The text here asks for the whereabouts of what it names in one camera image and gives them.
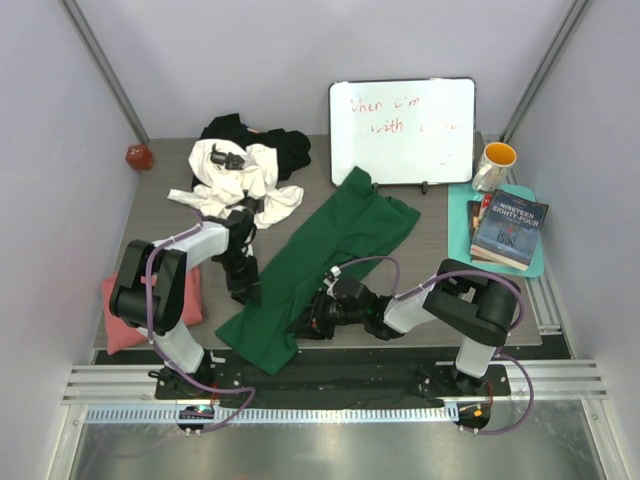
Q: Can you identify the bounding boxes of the white t-shirt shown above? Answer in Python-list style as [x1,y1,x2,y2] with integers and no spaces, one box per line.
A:
[167,139,304,229]

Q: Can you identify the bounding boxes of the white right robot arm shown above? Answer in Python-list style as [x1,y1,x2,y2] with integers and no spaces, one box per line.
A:
[287,259,524,395]

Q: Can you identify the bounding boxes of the white dry-erase board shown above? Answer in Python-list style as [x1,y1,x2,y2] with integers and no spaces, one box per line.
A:
[329,77,476,186]

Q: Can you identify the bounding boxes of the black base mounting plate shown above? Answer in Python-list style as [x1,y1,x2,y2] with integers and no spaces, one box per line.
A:
[154,348,511,401]

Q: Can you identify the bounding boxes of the folded pink t-shirt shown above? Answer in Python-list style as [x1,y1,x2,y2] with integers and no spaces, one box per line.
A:
[101,267,204,355]

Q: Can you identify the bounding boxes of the small red cube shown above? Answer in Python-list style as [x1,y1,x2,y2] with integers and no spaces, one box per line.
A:
[125,144,154,171]

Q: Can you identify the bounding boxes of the green t-shirt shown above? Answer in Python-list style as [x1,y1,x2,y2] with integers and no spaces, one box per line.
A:
[215,167,421,375]

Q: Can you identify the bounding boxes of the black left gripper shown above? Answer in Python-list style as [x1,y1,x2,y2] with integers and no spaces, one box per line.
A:
[216,252,260,308]

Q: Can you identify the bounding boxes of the teal plastic mat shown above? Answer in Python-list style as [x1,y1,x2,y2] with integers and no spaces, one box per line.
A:
[447,184,545,278]

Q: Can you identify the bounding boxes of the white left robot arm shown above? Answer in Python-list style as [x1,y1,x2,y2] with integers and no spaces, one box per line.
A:
[109,207,261,399]

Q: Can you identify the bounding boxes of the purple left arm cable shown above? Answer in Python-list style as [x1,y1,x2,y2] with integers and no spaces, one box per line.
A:
[142,209,256,434]

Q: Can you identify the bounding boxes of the black t-shirt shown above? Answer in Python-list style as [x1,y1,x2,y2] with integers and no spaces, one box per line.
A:
[199,113,311,181]

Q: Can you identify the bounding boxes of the Nineteen Eighty-Four book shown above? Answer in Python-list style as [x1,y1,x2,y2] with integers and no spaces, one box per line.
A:
[470,189,549,271]

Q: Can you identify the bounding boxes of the white slotted cable duct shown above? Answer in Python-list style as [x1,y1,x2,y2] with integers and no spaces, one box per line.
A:
[84,403,459,425]

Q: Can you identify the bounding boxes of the aluminium frame rail front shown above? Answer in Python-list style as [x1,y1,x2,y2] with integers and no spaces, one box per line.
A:
[64,360,608,403]

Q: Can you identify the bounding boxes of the white mug orange inside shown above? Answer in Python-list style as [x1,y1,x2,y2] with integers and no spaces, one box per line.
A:
[471,142,517,193]

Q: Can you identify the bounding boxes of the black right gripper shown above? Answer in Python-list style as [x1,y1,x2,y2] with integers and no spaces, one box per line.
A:
[286,288,367,341]

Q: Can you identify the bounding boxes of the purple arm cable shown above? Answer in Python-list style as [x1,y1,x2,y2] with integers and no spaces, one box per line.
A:
[327,255,536,436]
[142,209,256,434]

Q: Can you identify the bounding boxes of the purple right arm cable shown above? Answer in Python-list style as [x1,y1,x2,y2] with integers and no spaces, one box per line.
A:
[327,255,536,436]

